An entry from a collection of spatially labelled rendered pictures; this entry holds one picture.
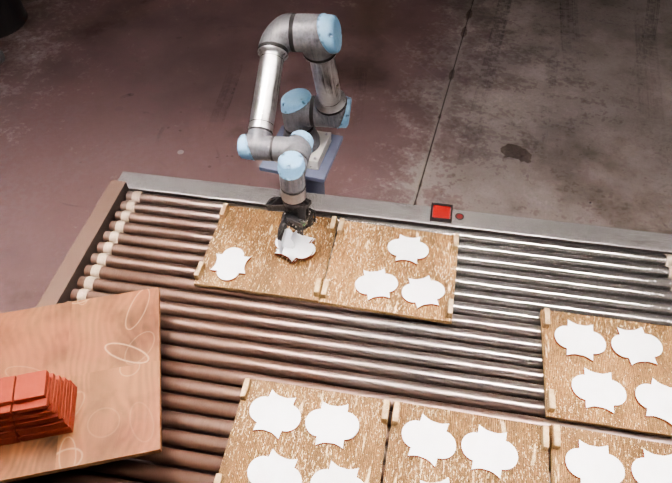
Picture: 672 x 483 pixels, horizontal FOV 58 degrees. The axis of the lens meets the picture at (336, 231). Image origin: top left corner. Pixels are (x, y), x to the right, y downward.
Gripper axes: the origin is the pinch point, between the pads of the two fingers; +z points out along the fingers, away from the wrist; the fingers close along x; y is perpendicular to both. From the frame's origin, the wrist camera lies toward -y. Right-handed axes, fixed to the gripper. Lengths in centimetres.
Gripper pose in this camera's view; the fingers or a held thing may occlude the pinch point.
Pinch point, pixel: (292, 237)
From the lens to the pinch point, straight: 198.8
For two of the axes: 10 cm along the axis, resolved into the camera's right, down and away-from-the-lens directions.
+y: 8.4, 4.0, -3.7
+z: 0.1, 6.6, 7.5
